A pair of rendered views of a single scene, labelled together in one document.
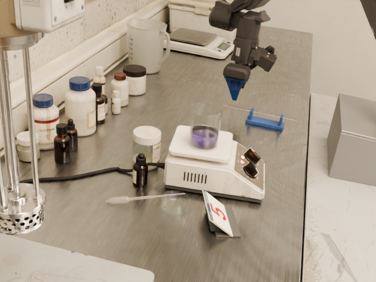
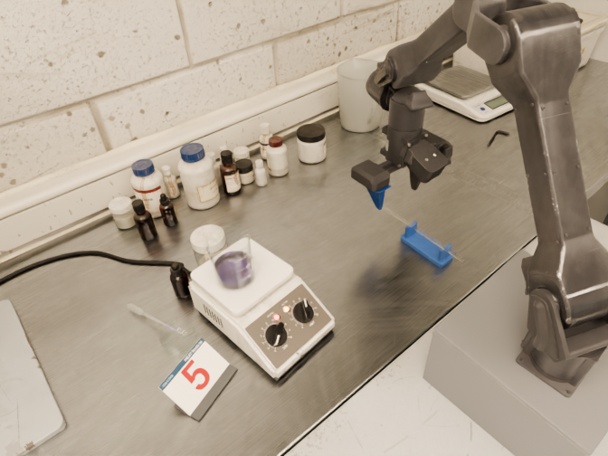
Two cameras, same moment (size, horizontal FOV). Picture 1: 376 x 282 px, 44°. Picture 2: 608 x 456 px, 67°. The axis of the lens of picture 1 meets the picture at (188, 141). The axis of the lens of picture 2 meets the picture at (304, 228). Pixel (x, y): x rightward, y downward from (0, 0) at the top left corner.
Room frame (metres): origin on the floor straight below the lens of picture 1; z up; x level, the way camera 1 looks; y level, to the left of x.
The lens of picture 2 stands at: (0.52, -0.43, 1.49)
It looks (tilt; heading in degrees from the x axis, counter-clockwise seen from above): 41 degrees down; 41
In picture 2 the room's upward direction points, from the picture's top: 4 degrees counter-clockwise
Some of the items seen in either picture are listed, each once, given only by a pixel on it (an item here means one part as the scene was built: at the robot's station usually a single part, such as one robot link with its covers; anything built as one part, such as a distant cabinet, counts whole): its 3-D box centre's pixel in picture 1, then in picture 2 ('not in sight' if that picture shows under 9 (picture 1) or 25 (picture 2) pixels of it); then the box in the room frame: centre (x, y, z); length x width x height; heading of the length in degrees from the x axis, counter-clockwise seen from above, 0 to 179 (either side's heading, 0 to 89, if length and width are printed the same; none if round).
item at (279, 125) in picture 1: (266, 118); (426, 242); (1.13, -0.20, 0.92); 0.10 x 0.03 x 0.04; 75
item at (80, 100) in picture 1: (80, 105); (197, 175); (0.99, 0.26, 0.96); 0.07 x 0.07 x 0.13
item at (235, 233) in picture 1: (221, 212); (199, 377); (0.69, -0.07, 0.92); 0.09 x 0.06 x 0.04; 9
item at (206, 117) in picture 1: (205, 127); (230, 261); (0.81, -0.03, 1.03); 0.07 x 0.06 x 0.08; 169
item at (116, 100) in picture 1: (116, 102); (261, 172); (1.11, 0.20, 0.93); 0.02 x 0.02 x 0.06
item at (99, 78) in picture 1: (99, 81); (266, 141); (1.20, 0.26, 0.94); 0.03 x 0.03 x 0.09
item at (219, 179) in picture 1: (212, 163); (256, 300); (0.83, -0.05, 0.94); 0.22 x 0.13 x 0.08; 84
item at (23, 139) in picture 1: (28, 146); (123, 213); (0.84, 0.33, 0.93); 0.05 x 0.05 x 0.05
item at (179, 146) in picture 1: (201, 142); (242, 273); (0.83, -0.03, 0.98); 0.12 x 0.12 x 0.01; 84
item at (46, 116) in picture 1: (44, 121); (149, 187); (0.91, 0.32, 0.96); 0.06 x 0.06 x 0.11
